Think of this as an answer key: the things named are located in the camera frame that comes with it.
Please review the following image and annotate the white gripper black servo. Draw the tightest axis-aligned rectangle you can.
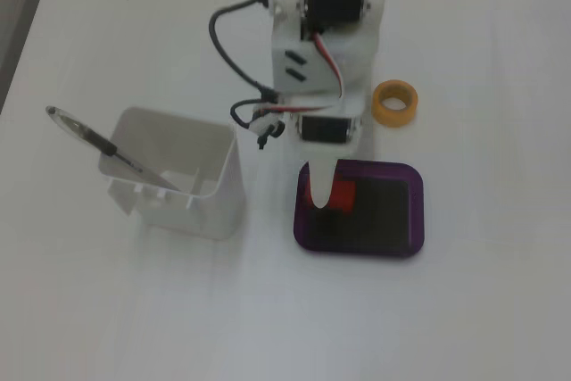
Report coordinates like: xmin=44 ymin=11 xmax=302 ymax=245
xmin=284 ymin=97 xmax=363 ymax=211

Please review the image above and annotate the red ribbed cube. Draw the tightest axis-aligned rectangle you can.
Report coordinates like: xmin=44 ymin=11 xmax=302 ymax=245
xmin=304 ymin=178 xmax=357 ymax=215

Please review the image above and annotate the white plastic box container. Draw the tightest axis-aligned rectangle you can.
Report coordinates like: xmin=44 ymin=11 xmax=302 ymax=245
xmin=96 ymin=106 xmax=244 ymax=241

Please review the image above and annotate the purple rectangular tray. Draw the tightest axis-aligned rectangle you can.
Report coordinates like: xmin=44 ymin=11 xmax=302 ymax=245
xmin=293 ymin=158 xmax=426 ymax=261

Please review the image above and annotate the yellow tape roll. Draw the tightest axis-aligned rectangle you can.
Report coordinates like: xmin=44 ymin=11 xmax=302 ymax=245
xmin=371 ymin=79 xmax=419 ymax=127

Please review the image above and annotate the black clear ballpoint pen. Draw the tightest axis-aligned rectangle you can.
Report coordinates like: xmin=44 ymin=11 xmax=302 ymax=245
xmin=45 ymin=104 xmax=180 ymax=191

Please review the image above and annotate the red white servo wire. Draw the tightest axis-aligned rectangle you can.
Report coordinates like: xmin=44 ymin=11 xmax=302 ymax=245
xmin=254 ymin=31 xmax=348 ymax=115

